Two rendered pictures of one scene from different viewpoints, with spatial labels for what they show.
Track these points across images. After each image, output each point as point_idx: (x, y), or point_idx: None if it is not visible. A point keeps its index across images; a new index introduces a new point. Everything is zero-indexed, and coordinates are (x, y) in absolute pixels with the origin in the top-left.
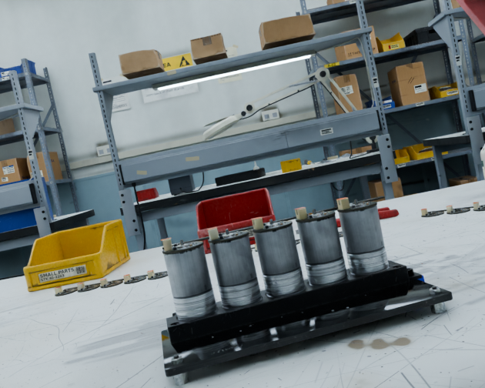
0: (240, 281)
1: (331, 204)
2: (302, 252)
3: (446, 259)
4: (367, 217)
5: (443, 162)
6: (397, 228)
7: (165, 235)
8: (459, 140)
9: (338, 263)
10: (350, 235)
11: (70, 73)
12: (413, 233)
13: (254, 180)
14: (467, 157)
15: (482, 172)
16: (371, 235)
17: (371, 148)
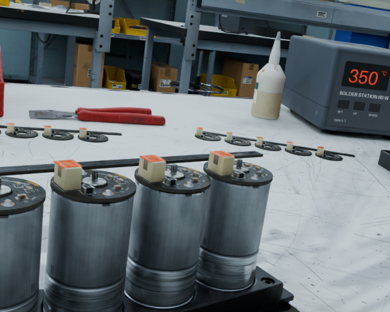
0: (7, 302)
1: (26, 52)
2: (132, 238)
3: (272, 236)
4: (259, 200)
5: None
6: (173, 148)
7: None
8: (176, 31)
9: (192, 272)
10: (220, 223)
11: None
12: (199, 166)
13: None
14: (170, 46)
15: (187, 68)
16: (254, 229)
17: (85, 7)
